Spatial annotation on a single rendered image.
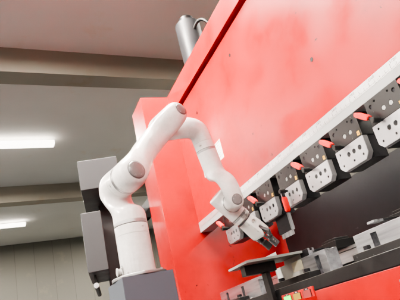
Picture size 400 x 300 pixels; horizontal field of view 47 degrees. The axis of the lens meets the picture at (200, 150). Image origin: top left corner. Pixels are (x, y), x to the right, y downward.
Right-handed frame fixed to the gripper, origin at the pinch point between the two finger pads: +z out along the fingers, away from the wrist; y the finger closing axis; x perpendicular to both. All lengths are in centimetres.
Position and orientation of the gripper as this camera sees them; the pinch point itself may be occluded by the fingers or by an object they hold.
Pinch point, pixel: (271, 243)
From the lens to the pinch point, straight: 203.3
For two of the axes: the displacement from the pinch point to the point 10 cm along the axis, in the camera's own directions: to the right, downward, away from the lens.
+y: -3.4, 4.2, 8.4
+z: 7.6, 6.5, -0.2
